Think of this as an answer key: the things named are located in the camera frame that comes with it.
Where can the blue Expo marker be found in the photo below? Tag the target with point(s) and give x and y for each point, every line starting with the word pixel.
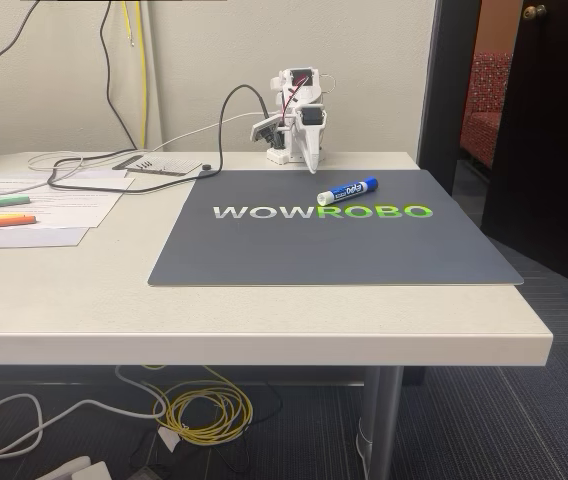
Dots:
pixel 349 190

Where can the dark grey WOWROBO mat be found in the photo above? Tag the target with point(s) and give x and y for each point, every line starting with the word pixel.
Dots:
pixel 334 245

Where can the red patterned chair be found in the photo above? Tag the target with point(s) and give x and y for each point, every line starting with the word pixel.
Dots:
pixel 486 115

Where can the white paper sheet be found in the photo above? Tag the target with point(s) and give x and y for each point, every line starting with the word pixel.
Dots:
pixel 74 207
pixel 109 184
pixel 24 237

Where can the dark wooden door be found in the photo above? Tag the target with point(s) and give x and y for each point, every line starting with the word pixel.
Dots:
pixel 554 150

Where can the brass door knob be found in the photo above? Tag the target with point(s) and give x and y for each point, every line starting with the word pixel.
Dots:
pixel 534 12

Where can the metal table leg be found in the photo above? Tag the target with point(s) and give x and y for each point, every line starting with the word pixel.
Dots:
pixel 381 425

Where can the white power strip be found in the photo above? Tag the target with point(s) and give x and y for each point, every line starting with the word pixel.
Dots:
pixel 76 470

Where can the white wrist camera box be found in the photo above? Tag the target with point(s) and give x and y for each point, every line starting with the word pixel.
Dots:
pixel 264 129

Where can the dark door frame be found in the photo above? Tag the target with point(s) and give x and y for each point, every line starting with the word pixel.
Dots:
pixel 449 90

